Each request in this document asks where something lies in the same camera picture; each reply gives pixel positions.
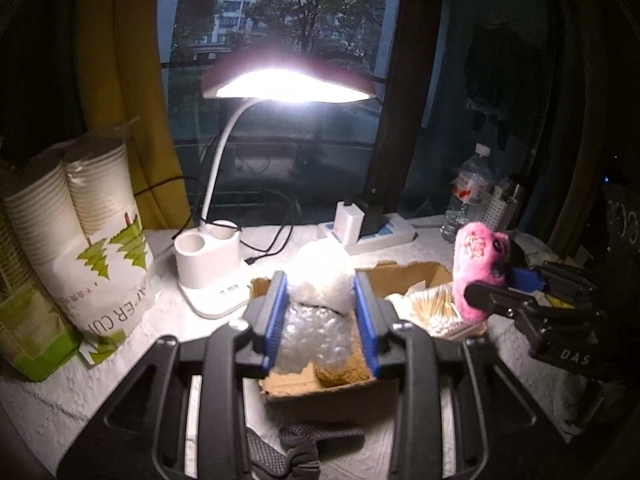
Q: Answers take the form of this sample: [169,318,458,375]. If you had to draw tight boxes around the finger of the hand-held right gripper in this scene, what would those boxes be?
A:
[511,261,596,296]
[464,281,544,321]

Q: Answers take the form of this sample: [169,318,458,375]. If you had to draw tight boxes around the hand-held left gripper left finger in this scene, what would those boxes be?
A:
[57,270,290,480]

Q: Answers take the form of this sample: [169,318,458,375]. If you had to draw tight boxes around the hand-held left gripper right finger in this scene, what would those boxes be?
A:
[353,271,538,480]

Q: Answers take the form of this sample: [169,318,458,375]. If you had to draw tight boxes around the white textured towel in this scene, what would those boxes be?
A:
[385,285,426,322]

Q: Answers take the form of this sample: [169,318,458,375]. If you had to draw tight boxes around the clear bubble wrap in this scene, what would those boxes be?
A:
[274,302,357,375]

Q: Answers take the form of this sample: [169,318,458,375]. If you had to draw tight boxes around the pink plush toy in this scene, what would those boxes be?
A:
[452,222,516,322]

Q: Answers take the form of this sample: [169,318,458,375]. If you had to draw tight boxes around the brown fuzzy cloth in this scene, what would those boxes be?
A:
[314,330,378,388]

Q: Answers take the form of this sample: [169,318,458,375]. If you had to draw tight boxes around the pack of cotton swabs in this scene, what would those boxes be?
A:
[407,285,487,339]

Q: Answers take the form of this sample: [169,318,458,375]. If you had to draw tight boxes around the cardboard box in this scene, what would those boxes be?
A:
[248,260,488,406]

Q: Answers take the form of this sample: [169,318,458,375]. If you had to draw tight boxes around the white perforated basket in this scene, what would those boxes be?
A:
[482,187,519,234]

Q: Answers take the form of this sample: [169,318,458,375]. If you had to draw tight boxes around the metal thermos flask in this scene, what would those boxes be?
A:
[510,182,530,231]

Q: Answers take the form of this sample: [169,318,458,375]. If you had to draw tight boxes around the white power strip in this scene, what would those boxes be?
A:
[318,212,417,256]

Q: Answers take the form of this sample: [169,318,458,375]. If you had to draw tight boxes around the white charger plug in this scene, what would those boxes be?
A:
[334,201,362,245]

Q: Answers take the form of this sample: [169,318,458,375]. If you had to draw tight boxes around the clear water bottle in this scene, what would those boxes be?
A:
[440,143,496,244]

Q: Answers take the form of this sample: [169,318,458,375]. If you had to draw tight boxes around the black power adapter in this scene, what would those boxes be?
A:
[352,195,384,238]

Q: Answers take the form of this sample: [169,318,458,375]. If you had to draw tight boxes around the black mesh fabric item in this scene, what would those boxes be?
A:
[246,424,364,480]

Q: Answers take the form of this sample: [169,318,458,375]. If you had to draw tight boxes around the bag of paper cups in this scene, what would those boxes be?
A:
[2,130,156,368]

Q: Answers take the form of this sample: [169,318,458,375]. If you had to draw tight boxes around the hanging dark clothes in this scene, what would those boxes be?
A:
[462,22,547,151]

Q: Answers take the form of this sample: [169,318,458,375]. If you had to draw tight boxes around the white desk lamp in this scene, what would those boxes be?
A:
[174,55,377,320]

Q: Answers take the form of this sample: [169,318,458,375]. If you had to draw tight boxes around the white textured tablecloth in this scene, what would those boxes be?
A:
[0,215,601,480]

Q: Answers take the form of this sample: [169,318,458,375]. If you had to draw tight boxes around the green and white carton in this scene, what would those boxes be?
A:
[0,200,84,384]

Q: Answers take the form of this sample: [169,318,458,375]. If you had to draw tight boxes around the black balcony railing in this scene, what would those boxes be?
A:
[160,52,391,86]

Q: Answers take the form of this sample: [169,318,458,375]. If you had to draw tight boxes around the yellow curtain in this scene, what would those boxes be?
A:
[75,0,194,231]

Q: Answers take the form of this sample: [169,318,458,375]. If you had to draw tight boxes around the dark curtain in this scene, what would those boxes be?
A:
[0,0,87,161]

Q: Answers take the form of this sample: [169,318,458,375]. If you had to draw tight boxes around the black cable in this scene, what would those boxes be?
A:
[135,175,297,267]

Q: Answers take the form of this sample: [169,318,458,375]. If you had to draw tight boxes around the dark window frame post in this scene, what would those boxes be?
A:
[364,0,447,222]

